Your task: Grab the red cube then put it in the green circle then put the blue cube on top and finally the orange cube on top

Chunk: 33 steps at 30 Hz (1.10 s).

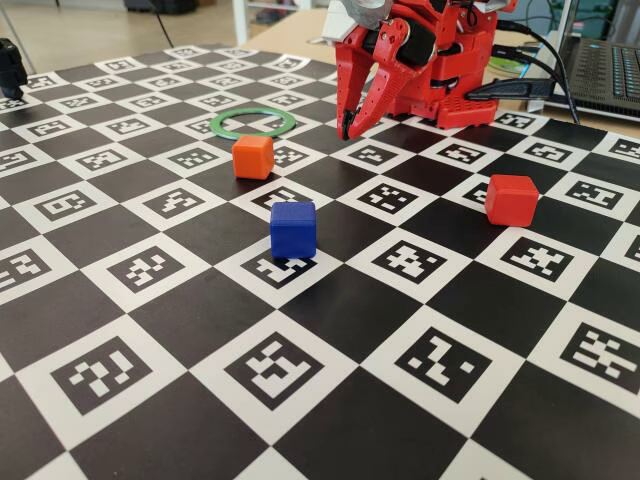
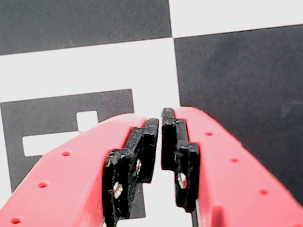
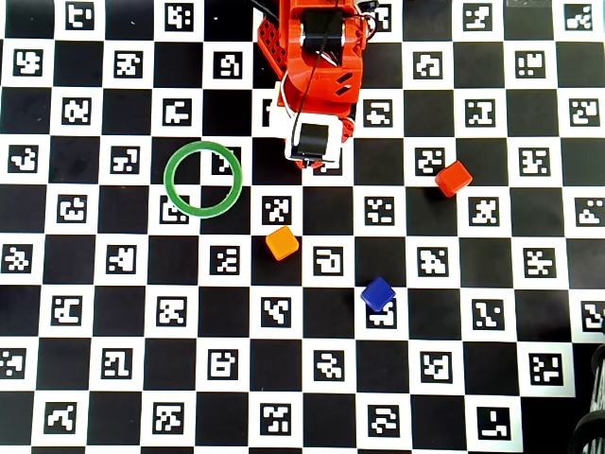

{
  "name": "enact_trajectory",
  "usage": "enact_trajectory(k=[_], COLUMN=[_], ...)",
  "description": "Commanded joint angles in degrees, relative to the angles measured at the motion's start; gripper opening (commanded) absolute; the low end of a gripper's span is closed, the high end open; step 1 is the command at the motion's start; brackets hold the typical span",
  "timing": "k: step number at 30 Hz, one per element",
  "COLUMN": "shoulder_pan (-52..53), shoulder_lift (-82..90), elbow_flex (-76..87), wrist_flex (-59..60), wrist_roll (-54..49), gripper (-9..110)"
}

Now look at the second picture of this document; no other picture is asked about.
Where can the black white marker checkerboard mat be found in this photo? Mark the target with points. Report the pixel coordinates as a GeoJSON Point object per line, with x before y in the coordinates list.
{"type": "Point", "coordinates": [236, 71]}

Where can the red gripper finger with black pad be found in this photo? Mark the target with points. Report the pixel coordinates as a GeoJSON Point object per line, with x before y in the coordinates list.
{"type": "Point", "coordinates": [71, 179]}
{"type": "Point", "coordinates": [232, 184]}

